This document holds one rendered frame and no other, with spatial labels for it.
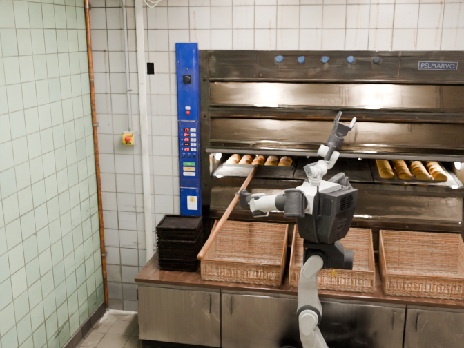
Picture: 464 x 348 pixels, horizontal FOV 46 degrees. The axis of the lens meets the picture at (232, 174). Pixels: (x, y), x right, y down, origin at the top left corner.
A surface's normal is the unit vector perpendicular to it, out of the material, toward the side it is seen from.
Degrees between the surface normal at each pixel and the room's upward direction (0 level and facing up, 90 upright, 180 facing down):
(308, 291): 90
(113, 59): 90
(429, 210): 70
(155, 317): 90
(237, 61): 90
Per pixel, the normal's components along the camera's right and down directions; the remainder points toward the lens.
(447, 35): -0.18, 0.25
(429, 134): -0.18, -0.10
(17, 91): 0.98, 0.04
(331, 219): -0.72, 0.18
